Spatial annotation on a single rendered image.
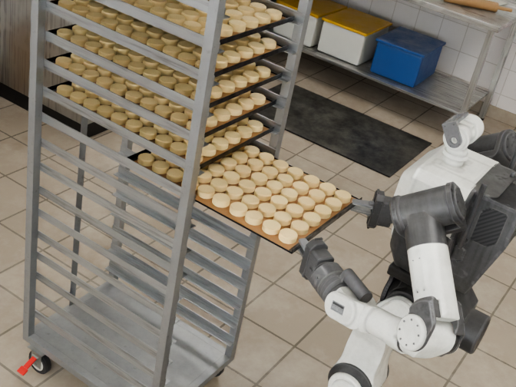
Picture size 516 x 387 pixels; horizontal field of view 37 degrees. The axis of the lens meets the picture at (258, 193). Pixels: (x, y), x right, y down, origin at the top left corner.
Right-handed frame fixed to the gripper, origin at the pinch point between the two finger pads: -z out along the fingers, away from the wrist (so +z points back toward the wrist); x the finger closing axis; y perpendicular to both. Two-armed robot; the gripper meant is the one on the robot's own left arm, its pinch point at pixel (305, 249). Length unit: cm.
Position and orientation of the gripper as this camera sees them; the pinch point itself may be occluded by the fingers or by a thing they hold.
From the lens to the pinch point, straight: 203.7
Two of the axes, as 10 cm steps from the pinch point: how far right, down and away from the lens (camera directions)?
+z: 4.1, 5.5, -7.3
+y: -8.9, 0.8, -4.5
